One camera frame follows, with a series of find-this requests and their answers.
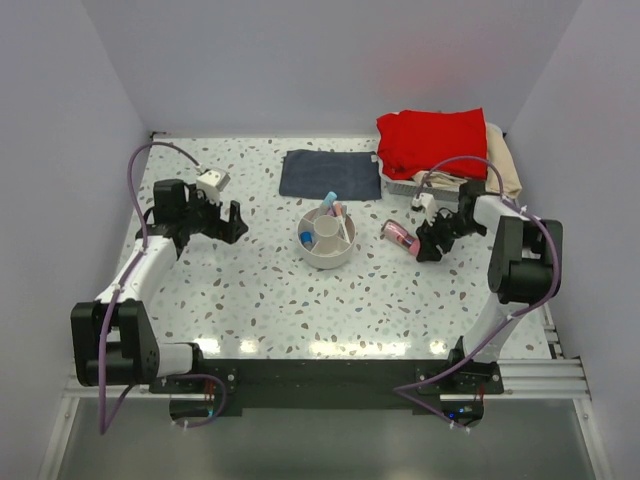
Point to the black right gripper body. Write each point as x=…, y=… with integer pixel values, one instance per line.
x=452, y=228

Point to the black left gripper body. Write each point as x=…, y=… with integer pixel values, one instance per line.
x=203, y=217

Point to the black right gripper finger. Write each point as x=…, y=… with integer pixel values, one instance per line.
x=427, y=231
x=428, y=252

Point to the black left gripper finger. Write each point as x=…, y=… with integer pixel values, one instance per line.
x=235, y=213
x=230, y=233

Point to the pink clear pencil case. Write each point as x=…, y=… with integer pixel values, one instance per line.
x=397, y=234

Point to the white thin pen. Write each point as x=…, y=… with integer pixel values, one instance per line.
x=345, y=230

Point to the white round divided organizer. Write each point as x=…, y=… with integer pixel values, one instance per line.
x=330, y=249

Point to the blue capped clear tube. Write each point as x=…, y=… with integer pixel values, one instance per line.
x=329, y=199

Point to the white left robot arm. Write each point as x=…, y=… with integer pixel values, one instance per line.
x=112, y=336

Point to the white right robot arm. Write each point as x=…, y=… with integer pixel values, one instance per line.
x=524, y=270

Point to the white plastic basket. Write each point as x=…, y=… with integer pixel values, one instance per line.
x=410, y=187

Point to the red folded cloth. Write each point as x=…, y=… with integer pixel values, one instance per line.
x=414, y=141

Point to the dark blue folded cloth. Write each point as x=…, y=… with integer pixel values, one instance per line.
x=352, y=176

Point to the beige folded cloth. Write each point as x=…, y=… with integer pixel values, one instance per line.
x=498, y=154

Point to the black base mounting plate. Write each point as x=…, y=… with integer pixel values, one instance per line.
x=357, y=384

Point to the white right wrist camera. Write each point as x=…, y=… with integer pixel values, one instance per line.
x=425, y=203

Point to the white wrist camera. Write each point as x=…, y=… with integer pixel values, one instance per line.
x=211, y=183
x=425, y=203

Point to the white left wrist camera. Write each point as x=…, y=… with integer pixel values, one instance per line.
x=211, y=183

